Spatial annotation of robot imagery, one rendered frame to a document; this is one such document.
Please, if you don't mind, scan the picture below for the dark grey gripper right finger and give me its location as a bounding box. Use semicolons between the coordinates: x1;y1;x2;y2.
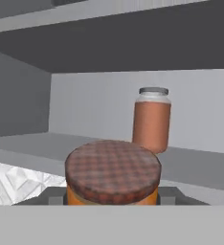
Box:
156;186;211;207

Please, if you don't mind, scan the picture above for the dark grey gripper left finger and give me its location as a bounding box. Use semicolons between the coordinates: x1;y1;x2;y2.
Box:
15;187;69;207

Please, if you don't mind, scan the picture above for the jam jar with checked lid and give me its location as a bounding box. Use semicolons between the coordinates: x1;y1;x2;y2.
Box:
64;139;163;207

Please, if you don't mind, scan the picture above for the grey open cabinet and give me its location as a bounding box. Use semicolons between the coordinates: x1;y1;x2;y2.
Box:
0;0;224;207

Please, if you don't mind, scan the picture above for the brown jar with grey lid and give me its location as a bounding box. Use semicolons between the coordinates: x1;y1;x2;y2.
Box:
131;86;172;155

